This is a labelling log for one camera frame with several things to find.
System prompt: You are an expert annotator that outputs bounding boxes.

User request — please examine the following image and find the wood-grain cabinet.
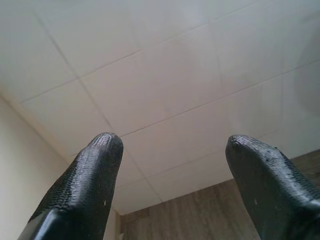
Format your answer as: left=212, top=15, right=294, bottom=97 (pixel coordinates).
left=119, top=149, right=320, bottom=240

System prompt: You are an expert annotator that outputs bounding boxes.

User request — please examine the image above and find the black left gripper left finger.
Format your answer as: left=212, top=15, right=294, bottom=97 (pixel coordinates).
left=18, top=131, right=124, bottom=240

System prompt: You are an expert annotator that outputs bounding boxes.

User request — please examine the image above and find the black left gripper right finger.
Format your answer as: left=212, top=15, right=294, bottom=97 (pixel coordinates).
left=224, top=134, right=320, bottom=240

